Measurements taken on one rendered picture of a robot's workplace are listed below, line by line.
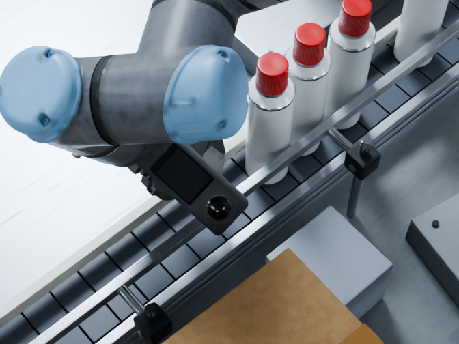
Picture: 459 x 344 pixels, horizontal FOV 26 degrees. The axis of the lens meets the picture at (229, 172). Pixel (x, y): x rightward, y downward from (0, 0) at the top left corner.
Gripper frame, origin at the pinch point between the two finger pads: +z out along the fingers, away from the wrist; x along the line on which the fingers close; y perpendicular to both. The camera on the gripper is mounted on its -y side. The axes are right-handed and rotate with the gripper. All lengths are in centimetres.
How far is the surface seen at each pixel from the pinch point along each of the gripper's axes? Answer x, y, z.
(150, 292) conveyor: 14.5, -3.3, -0.4
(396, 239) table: -7.2, -15.3, 18.0
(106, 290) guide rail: 14.9, -3.4, -10.1
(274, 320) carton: 1.9, -21.8, -20.8
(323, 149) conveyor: -9.5, -2.2, 13.5
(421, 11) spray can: -29.5, -0.5, 12.1
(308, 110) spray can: -12.2, -1.6, 3.3
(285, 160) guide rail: -6.4, -3.9, 2.2
